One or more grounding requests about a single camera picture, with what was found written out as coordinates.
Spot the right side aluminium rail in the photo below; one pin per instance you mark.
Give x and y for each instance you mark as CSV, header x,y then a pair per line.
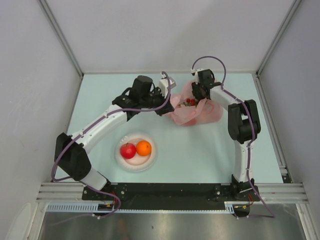
x,y
283,167

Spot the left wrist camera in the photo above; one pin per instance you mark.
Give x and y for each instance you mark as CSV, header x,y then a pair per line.
x,y
166,83

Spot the right aluminium frame post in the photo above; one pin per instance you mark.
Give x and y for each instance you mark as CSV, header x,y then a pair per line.
x,y
296,4

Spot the aluminium rail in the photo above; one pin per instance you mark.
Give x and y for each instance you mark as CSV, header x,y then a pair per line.
x,y
277,193
283,167

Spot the left aluminium frame post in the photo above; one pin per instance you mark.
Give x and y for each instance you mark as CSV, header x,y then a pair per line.
x,y
48,13

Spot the aluminium front rail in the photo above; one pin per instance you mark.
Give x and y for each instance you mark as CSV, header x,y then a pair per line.
x,y
277,193

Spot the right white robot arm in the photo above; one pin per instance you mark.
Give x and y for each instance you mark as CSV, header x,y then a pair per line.
x,y
243,125

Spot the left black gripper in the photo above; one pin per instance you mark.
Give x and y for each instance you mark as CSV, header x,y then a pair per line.
x,y
169,109

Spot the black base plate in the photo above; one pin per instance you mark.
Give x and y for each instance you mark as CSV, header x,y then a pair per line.
x,y
174,196

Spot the aluminium frame post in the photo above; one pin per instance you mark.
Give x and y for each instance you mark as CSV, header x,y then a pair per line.
x,y
48,13
296,4

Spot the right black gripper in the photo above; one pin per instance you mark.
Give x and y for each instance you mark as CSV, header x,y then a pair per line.
x,y
195,88

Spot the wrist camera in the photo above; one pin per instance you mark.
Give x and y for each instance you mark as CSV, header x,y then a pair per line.
x,y
166,83
195,74

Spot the white plate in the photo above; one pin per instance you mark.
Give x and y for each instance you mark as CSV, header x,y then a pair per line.
x,y
137,163

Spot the fake cherry tomatoes bunch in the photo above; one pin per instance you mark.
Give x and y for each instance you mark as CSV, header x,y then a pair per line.
x,y
189,102

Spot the pink plastic bag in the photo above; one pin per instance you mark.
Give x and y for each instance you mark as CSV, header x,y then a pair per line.
x,y
206,111

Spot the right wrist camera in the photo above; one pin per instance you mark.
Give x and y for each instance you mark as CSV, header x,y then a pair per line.
x,y
195,74

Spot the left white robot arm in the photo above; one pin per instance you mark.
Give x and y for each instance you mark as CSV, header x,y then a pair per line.
x,y
71,151

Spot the fake orange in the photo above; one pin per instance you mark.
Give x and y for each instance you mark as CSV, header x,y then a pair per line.
x,y
143,148

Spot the fake red apple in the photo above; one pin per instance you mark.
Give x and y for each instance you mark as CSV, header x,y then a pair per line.
x,y
128,150

